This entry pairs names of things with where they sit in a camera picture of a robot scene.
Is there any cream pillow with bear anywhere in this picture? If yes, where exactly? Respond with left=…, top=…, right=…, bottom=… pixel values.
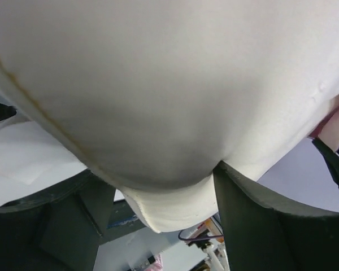
left=0, top=1, right=339, bottom=233

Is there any pink pillowcase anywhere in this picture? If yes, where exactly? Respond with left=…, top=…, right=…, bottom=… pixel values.
left=308, top=95, right=339, bottom=152

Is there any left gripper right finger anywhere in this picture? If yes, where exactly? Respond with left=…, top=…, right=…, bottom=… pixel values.
left=213, top=160, right=339, bottom=271

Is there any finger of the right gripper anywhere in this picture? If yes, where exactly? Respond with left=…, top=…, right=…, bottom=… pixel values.
left=310, top=138, right=339, bottom=207

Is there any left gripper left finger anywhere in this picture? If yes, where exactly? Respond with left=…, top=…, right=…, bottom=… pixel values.
left=0, top=171, right=115, bottom=270

